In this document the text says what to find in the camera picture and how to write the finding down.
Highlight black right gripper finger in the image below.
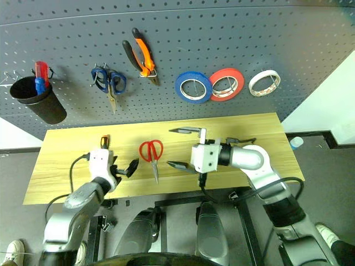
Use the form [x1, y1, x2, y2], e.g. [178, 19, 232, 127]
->
[168, 126, 201, 136]
[166, 161, 197, 175]

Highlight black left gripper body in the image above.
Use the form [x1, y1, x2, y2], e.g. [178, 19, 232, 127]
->
[110, 155, 129, 186]

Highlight blue tape roll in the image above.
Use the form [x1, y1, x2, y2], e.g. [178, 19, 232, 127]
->
[174, 70, 214, 105]

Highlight red tape roll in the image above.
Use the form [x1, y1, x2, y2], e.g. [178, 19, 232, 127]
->
[208, 67, 246, 103]

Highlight white tape roll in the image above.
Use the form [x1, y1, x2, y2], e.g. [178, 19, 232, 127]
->
[248, 69, 281, 98]

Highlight dark grey pegboard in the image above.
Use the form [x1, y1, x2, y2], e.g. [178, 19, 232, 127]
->
[0, 0, 355, 141]

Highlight dark grey rounded robot part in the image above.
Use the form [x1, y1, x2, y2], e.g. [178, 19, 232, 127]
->
[114, 208, 163, 257]
[195, 201, 231, 266]

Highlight orange and black pliers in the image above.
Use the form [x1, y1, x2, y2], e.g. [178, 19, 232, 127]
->
[121, 27, 161, 87]

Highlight white shoe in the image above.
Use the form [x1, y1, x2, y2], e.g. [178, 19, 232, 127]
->
[315, 223, 341, 249]
[74, 241, 88, 265]
[0, 239, 26, 266]

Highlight black plastic cup holder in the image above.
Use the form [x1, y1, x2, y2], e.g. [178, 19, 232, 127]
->
[9, 75, 68, 125]

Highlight dark trouser leg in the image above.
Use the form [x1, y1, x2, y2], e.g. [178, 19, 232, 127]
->
[331, 240, 355, 266]

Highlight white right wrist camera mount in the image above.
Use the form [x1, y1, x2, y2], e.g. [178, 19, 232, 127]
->
[191, 127, 223, 174]

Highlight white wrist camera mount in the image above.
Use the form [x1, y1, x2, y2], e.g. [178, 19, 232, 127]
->
[88, 148, 118, 192]
[191, 127, 223, 174]

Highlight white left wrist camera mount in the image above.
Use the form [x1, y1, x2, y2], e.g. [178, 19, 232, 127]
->
[88, 148, 118, 192]

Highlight red handled scissors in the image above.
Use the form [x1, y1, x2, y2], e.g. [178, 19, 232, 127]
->
[138, 139, 164, 185]

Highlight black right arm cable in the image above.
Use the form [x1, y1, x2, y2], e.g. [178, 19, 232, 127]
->
[197, 172, 306, 207]

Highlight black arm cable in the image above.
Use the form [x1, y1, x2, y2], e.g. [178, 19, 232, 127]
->
[197, 172, 306, 207]
[44, 153, 92, 224]

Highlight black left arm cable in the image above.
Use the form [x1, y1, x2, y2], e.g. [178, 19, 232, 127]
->
[44, 153, 92, 224]

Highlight black metal table frame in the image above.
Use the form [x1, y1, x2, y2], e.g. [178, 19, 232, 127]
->
[88, 187, 292, 266]

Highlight blue handled scissors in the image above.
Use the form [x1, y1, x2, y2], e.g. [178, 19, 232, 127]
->
[90, 65, 128, 115]

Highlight blue handled tool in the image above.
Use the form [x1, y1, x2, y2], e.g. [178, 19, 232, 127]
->
[34, 77, 47, 96]

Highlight silver wire pegboard hook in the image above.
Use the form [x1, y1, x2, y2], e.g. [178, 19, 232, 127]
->
[0, 70, 23, 89]

